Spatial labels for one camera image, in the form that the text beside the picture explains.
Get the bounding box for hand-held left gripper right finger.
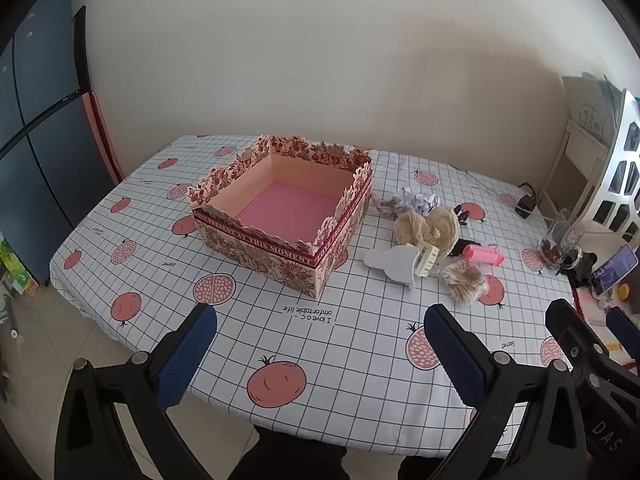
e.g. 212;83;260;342
424;304;588;480

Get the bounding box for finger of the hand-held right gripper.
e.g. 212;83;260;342
606;306;640;367
545;299;617;387

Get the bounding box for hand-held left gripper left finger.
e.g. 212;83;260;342
54;303;218;480

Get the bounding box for bag of cotton swabs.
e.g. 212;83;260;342
440;259;488;303

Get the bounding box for cream hair claw clip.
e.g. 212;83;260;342
414;242;441;278

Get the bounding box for pink hair roller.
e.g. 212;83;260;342
462;243;505;266

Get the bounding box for white wooden board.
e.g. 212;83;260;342
363;243;426;292

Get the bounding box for straw woven hat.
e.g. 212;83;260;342
425;206;460;261

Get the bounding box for floral gift box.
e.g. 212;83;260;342
189;135;375;297

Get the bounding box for beige yarn ball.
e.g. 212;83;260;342
394;212;431;247

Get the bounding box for paper ball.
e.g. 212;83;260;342
392;187;440;217

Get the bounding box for desktop with pomegranate tablecloth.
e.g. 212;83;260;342
49;134;591;461

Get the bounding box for black crochet piece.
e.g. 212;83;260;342
575;252;598;286

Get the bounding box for smartphone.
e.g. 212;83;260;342
591;243;632;296

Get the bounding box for glass mug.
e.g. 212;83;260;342
537;208;586;275

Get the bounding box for black power adapter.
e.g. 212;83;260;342
515;182;537;219

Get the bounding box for person's dark trousers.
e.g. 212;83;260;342
232;425;451;480

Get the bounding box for white chair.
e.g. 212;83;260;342
540;120;608;221

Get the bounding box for green box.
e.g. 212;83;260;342
0;240;38;296

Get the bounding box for white paper calendar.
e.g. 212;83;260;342
562;74;626;148

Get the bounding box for white lattice shelf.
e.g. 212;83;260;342
580;89;640;241

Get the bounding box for pink and black folded board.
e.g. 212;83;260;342
70;6;127;186

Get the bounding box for dark grey refrigerator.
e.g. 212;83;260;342
0;0;118;286

